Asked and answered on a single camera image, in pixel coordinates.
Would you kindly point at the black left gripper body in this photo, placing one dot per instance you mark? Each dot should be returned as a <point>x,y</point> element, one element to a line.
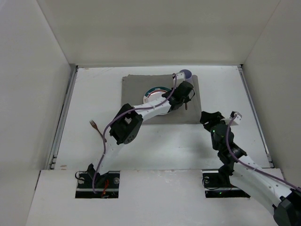
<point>186,89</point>

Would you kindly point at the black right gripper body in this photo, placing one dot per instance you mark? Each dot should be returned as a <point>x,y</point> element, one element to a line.
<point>210,118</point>

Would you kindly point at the purple plastic cup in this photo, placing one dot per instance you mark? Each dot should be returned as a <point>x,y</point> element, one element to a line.
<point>188,75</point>

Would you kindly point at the white plate green rim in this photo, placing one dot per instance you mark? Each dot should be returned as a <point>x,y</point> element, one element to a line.
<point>154,94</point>

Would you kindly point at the grey cloth placemat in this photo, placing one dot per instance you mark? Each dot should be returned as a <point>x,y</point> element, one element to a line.
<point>135,86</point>

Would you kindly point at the brown wooden fork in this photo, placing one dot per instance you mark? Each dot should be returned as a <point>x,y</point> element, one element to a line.
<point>94,125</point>

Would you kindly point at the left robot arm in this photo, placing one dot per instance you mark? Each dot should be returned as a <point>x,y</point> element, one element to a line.
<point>125,126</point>

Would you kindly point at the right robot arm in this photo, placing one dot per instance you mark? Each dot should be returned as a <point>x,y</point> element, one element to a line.
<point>281,198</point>

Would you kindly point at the white front cover board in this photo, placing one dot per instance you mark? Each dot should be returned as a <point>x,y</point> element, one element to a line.
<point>146,198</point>

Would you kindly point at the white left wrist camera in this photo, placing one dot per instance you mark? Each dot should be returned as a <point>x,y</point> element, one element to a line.
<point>178,77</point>

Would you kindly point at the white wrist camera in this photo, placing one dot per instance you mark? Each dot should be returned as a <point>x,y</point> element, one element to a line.
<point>178,77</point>
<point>234,119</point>

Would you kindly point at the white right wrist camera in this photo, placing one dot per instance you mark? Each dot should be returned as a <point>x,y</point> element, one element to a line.
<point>234,119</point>

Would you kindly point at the right aluminium table rail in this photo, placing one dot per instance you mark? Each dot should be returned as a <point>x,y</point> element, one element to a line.
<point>241,72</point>

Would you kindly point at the aluminium table rail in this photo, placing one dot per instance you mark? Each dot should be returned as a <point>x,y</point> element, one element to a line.
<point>241,72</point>
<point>54,148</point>

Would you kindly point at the left aluminium table rail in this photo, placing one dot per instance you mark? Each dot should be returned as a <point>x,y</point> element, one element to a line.
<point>54,148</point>

